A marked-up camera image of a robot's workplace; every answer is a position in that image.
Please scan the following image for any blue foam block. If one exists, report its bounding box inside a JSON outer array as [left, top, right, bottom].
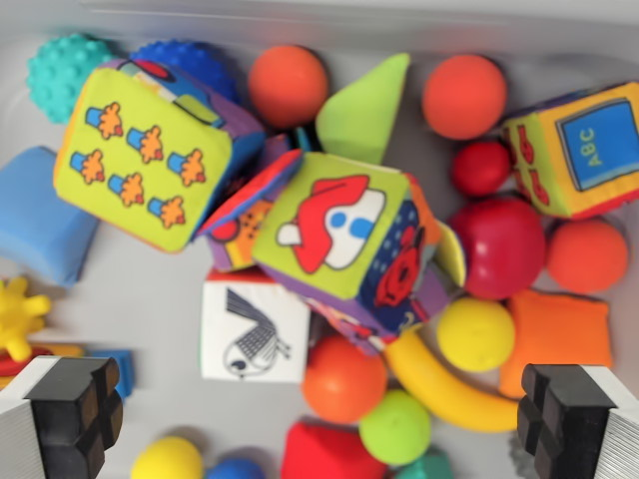
[[89, 348, 137, 401]]

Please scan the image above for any yellow toy banana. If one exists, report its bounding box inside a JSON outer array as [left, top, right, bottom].
[[383, 328, 523, 433]]

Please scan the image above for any orange smooth ball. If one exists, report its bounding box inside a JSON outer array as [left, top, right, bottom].
[[420, 53, 509, 142], [247, 45, 330, 131], [301, 334, 388, 426], [544, 218, 630, 295]]

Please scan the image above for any blue bumpy rubber ball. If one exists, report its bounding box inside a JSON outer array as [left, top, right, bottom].
[[128, 39, 242, 107]]

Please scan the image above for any green fabric cone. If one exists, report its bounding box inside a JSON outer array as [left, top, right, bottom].
[[315, 52, 412, 167]]

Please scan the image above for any small red ball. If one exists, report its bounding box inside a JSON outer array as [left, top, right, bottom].
[[451, 140, 512, 198]]

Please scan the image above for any white cube with bird print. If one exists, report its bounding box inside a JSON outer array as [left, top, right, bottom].
[[200, 270, 313, 385]]

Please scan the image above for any grey plastic bin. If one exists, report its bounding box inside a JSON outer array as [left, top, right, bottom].
[[0, 0, 639, 479]]

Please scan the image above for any red fabric block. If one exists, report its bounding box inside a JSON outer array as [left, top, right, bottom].
[[280, 420, 388, 479]]

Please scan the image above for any orange fabric cushion block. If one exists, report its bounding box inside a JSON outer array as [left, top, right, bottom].
[[498, 288, 613, 400]]

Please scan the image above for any teal bumpy rubber ball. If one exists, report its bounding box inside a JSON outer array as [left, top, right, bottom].
[[26, 33, 120, 125]]

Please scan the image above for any fabric cube with red car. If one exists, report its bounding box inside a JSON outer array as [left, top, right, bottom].
[[250, 151, 468, 357]]

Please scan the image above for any blue smooth ball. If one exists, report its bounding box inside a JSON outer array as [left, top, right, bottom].
[[205, 457, 267, 479]]

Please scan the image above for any fabric cube with six flowers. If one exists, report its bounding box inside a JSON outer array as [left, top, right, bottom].
[[53, 58, 267, 255]]

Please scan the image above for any black-padded gripper right finger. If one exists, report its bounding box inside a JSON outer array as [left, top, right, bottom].
[[515, 363, 639, 479]]

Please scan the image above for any large red toy apple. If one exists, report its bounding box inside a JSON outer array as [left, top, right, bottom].
[[446, 196, 547, 301]]

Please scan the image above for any black-padded gripper left finger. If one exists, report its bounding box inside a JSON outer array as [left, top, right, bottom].
[[0, 355, 125, 479]]

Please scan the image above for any yellow spiky rubber ball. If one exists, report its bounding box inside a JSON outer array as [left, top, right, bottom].
[[0, 275, 53, 362]]

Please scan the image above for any fabric cube with ABC book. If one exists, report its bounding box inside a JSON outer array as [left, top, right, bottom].
[[500, 81, 639, 222]]

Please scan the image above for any green smooth ball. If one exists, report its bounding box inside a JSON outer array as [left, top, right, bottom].
[[358, 388, 432, 467]]

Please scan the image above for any teal rubber toy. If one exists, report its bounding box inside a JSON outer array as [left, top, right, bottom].
[[393, 445, 456, 479]]

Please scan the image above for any fabric cube with orange face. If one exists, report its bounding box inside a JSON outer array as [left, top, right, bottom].
[[194, 148, 306, 273]]

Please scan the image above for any red and orange toy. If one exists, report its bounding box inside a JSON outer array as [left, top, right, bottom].
[[0, 340, 85, 391]]

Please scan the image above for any yellow smooth ball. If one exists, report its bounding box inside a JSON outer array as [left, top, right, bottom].
[[130, 435, 205, 479], [435, 296, 516, 373]]

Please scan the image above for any light blue fabric cylinder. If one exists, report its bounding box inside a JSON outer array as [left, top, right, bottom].
[[0, 145, 102, 288]]

